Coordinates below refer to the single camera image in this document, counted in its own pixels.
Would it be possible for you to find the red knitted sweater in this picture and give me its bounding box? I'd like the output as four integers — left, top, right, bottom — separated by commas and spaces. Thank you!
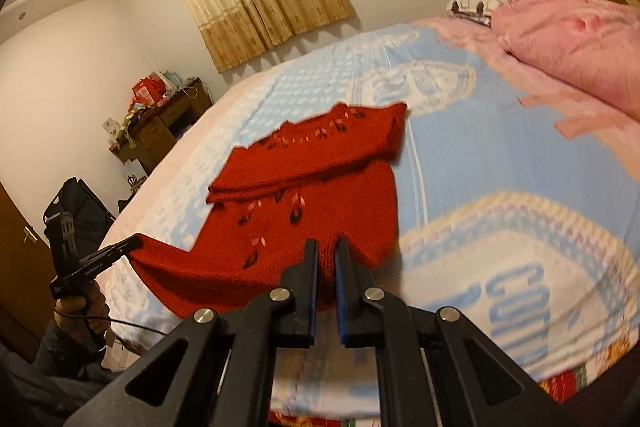
128, 102, 408, 319

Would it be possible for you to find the dark left sleeve forearm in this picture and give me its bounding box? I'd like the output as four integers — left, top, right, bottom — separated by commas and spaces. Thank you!
1, 322, 119, 426

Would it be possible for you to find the person's left hand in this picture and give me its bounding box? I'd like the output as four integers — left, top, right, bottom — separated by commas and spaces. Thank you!
54, 281, 111, 352

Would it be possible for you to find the brown wooden door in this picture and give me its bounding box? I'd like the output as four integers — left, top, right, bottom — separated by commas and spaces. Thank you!
0, 187, 54, 362

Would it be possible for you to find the dark wooden desk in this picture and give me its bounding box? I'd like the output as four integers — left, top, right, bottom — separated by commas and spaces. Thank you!
110, 78, 213, 174

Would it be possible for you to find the red bag on desk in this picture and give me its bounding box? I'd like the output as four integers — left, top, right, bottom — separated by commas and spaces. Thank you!
132, 76, 166, 106

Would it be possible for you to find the pink blue patterned bedspread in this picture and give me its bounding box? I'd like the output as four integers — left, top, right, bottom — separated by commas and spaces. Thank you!
106, 17, 639, 399

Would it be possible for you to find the black white patterned pillow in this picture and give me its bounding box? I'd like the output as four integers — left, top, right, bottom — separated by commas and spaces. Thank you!
446, 0, 514, 27

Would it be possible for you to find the pink pillow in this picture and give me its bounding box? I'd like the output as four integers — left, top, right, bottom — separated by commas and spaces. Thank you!
491, 0, 639, 119

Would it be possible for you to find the black bag by wall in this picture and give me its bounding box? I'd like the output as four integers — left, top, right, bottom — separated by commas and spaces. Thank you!
43, 178, 115, 277

